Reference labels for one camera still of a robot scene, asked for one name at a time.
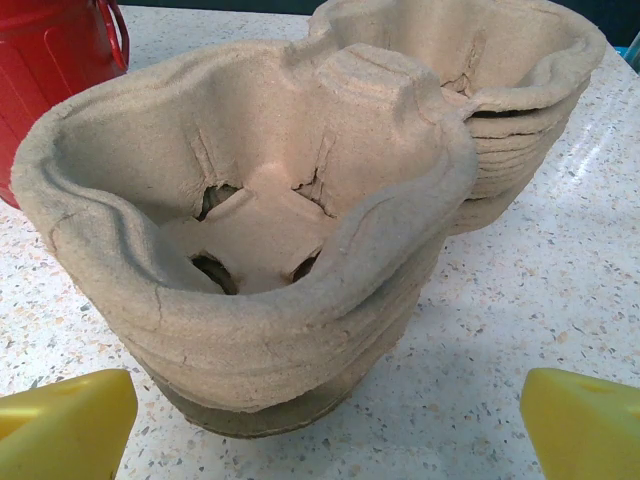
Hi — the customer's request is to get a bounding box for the brown pulp cup carrier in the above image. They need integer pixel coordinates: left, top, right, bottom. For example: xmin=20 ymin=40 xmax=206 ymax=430
xmin=12 ymin=0 xmax=609 ymax=351

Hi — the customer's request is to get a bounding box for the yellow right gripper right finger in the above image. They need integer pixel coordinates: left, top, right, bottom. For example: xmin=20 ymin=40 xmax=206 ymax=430
xmin=519 ymin=367 xmax=640 ymax=480

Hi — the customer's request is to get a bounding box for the brown pulp carrier stack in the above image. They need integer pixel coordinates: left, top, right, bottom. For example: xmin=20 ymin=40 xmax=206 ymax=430
xmin=119 ymin=74 xmax=601 ymax=444

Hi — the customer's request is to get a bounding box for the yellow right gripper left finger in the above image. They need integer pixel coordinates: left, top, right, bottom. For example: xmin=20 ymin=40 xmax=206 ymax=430
xmin=0 ymin=368 xmax=139 ymax=480

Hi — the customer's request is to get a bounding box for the red plastic bucket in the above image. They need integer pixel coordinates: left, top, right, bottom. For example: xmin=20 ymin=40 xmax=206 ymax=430
xmin=0 ymin=0 xmax=131 ymax=209

